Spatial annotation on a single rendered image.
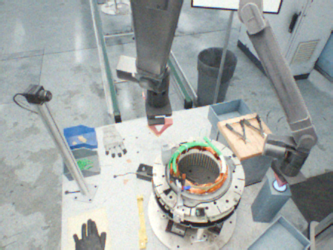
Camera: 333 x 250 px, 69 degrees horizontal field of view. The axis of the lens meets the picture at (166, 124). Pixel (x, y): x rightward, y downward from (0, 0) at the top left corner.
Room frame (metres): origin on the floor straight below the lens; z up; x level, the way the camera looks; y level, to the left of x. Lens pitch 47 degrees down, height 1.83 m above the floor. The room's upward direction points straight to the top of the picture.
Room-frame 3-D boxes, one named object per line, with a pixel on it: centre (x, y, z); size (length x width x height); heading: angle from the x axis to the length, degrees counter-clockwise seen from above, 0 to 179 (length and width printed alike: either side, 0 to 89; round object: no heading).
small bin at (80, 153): (0.68, 0.42, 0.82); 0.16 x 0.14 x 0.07; 105
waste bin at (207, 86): (2.07, -0.49, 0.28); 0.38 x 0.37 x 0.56; 106
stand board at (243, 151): (0.66, -0.34, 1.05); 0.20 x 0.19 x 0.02; 18
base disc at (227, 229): (0.46, -0.11, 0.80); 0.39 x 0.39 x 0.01
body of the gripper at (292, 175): (0.44, -0.40, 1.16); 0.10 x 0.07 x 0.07; 16
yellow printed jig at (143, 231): (0.40, 0.11, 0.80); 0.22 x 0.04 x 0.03; 9
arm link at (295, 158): (0.44, -0.40, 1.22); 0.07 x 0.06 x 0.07; 69
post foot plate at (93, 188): (0.54, 0.38, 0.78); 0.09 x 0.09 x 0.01; 81
